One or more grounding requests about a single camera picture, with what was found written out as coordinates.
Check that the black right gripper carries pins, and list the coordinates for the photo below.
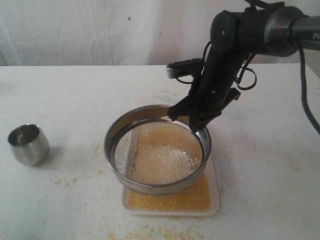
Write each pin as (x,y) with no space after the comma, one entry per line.
(206,101)

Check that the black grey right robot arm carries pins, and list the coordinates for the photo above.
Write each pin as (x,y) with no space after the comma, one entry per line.
(270,29)

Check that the yellow millet grains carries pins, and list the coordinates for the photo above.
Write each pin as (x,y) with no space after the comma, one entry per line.
(166,186)

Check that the stainless steel cup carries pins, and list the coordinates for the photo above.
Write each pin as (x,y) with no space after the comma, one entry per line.
(28,144)

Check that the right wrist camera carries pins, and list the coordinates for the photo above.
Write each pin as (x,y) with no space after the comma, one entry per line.
(179,69)

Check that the round steel mesh sieve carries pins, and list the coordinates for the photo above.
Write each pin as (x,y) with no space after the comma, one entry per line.
(116,150)

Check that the white rectangular plastic tray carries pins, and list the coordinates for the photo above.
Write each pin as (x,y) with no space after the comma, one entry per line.
(200,199)

